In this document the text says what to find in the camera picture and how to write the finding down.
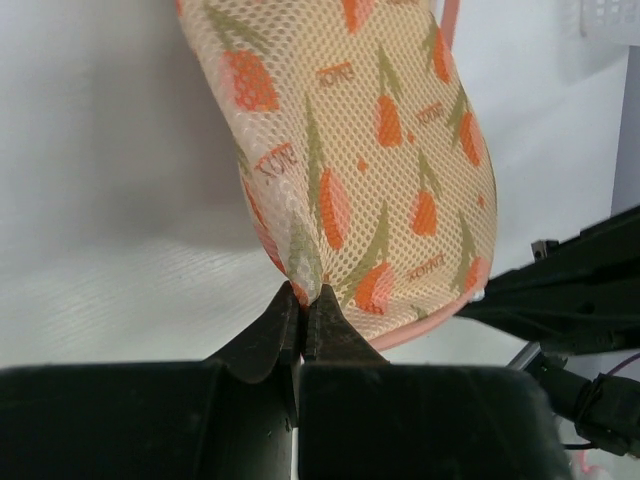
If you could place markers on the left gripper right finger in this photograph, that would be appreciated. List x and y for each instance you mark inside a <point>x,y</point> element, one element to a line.
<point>326,335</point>

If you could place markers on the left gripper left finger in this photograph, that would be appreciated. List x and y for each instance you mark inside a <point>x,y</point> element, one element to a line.
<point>254,407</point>

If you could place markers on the floral mesh laundry bag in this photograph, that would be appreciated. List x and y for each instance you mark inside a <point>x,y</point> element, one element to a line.
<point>361,157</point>

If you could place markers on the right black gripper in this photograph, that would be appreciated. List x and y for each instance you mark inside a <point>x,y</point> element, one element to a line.
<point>578,297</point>

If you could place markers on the white plastic basket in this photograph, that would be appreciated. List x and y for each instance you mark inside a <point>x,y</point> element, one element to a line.
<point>616,21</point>

